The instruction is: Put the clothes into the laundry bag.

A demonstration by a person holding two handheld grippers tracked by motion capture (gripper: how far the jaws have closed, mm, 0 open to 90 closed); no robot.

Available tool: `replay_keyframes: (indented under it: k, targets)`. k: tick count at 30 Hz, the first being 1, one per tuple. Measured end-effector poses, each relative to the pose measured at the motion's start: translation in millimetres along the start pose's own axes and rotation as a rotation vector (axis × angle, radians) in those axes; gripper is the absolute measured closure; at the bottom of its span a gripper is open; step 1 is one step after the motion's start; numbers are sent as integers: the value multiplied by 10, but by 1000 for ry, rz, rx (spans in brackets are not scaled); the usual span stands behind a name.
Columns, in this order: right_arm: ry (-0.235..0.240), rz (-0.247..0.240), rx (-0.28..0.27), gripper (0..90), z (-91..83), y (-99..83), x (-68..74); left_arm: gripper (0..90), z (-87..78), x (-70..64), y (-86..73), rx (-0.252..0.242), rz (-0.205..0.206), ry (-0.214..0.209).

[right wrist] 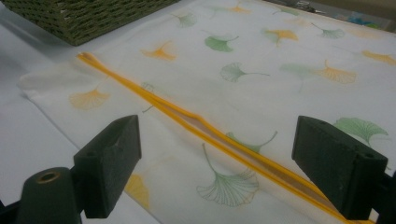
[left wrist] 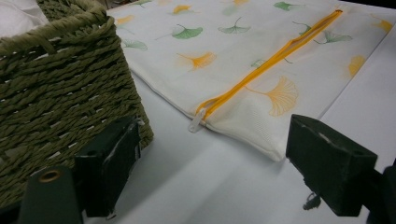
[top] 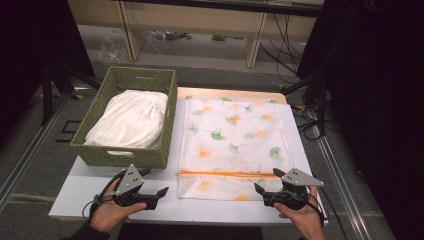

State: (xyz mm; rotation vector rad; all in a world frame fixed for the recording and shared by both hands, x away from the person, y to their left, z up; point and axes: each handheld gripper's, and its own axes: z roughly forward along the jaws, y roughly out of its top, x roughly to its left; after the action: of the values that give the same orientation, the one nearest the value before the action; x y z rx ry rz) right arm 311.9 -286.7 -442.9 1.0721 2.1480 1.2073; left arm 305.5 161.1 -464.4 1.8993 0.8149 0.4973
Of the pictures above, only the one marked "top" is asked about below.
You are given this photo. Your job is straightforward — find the white pillow insert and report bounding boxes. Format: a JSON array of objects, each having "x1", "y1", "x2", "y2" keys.
[{"x1": 83, "y1": 89, "x2": 169, "y2": 150}]

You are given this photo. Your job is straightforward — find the person's right hand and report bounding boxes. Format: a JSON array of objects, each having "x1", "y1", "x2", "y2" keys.
[{"x1": 273, "y1": 185, "x2": 327, "y2": 240}]

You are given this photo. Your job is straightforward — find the white leaf print pillowcase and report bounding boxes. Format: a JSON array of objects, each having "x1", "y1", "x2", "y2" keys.
[{"x1": 176, "y1": 95, "x2": 295, "y2": 202}]

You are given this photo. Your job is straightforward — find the blue and black floor clutter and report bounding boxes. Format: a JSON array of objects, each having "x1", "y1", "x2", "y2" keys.
[{"x1": 147, "y1": 29, "x2": 193, "y2": 42}]

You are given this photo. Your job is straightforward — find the green woven basket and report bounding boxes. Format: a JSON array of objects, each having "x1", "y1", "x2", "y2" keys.
[{"x1": 69, "y1": 65, "x2": 179, "y2": 170}]

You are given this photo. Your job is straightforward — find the person's left hand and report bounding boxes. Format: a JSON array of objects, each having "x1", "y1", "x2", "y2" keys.
[{"x1": 89, "y1": 178, "x2": 148, "y2": 234}]

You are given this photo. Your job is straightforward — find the bundle of black hanging cables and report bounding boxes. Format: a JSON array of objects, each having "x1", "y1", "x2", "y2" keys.
[{"x1": 259, "y1": 13, "x2": 303, "y2": 76}]

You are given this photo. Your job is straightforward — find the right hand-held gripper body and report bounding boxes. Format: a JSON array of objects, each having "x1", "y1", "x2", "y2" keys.
[{"x1": 262, "y1": 167, "x2": 325, "y2": 212}]

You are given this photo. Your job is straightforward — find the right hand-held gripper black cable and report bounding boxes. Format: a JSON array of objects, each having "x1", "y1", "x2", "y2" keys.
[{"x1": 305, "y1": 186, "x2": 338, "y2": 240}]

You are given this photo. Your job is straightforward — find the light wooden shelf unit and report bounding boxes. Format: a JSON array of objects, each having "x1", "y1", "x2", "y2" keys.
[{"x1": 66, "y1": 0, "x2": 325, "y2": 70}]

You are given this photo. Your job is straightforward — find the clear plastic bag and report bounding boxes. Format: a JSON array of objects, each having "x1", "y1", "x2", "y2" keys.
[{"x1": 97, "y1": 34, "x2": 130, "y2": 66}]

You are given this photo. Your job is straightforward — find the left hand-held gripper black cable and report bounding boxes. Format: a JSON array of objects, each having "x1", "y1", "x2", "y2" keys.
[{"x1": 81, "y1": 169, "x2": 134, "y2": 218}]

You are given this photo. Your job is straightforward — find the person's dark clothed body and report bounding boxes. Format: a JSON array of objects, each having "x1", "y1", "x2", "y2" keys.
[{"x1": 116, "y1": 222, "x2": 265, "y2": 240}]

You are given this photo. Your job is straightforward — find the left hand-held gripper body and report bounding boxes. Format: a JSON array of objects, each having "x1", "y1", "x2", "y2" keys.
[{"x1": 113, "y1": 163, "x2": 158, "y2": 211}]

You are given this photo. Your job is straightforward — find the black curtain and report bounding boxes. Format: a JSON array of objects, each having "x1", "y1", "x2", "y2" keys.
[
  {"x1": 0, "y1": 0, "x2": 97, "y2": 149},
  {"x1": 295, "y1": 0, "x2": 424, "y2": 240}
]

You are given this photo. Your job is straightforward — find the hand-held gripper black cable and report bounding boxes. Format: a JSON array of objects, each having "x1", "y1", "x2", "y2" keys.
[
  {"x1": 81, "y1": 169, "x2": 134, "y2": 218},
  {"x1": 305, "y1": 186, "x2": 338, "y2": 240}
]

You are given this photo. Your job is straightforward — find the black tripod stand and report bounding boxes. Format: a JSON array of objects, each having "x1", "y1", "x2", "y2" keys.
[
  {"x1": 39, "y1": 60, "x2": 102, "y2": 127},
  {"x1": 280, "y1": 71, "x2": 328, "y2": 138}
]

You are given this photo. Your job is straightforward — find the metal floor rail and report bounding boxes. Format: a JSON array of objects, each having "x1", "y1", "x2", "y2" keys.
[
  {"x1": 308, "y1": 109, "x2": 373, "y2": 240},
  {"x1": 0, "y1": 94, "x2": 74, "y2": 205}
]

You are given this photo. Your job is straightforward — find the black cables on floor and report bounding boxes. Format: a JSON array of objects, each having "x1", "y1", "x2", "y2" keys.
[{"x1": 292, "y1": 103, "x2": 327, "y2": 142}]

